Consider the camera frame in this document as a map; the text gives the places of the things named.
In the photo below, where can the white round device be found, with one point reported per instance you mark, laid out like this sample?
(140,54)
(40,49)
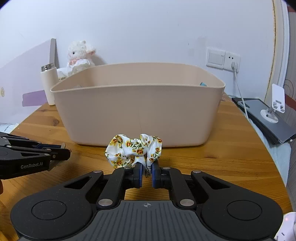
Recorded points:
(288,226)

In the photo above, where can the white phone stand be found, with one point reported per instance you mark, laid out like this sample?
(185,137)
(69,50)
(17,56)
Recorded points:
(276,99)

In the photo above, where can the tissue box with white tissue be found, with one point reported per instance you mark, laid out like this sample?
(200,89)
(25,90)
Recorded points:
(62,73)

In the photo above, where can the beige plastic storage bin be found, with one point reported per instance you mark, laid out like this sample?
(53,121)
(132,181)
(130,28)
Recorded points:
(138,111)

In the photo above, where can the white plush lamb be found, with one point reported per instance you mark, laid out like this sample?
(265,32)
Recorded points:
(78,52)

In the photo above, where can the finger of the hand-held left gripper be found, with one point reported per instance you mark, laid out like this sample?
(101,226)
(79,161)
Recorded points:
(20,141)
(57,154)

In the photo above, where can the white power plug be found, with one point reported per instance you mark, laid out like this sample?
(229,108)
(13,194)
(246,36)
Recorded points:
(234,66)

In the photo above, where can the white thermos bottle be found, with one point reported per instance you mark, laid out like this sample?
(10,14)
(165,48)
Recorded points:
(49,85)

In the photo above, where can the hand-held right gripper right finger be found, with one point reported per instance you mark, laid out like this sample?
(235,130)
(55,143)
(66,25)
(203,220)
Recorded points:
(154,176)

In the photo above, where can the white wall switch socket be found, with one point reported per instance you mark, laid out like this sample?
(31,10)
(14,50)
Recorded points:
(222,58)

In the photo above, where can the white bedding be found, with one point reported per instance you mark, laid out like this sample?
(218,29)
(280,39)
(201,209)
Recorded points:
(8,127)

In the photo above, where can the cream door frame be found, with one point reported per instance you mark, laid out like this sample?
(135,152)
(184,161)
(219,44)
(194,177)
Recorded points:
(278,46)

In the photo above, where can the white and purple panel board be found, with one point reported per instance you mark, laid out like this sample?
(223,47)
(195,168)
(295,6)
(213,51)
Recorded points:
(20,81)

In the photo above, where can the white yellow floral scrunchie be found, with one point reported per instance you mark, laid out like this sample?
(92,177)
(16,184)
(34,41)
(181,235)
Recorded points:
(129,148)

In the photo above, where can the grey laptop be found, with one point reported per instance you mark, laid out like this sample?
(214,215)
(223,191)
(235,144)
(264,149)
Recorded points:
(270,129)

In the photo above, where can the small bluish object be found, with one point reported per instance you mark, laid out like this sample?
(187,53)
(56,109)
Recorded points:
(203,83)

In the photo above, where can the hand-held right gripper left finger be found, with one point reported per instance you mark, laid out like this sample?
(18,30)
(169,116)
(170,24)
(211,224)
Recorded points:
(138,176)

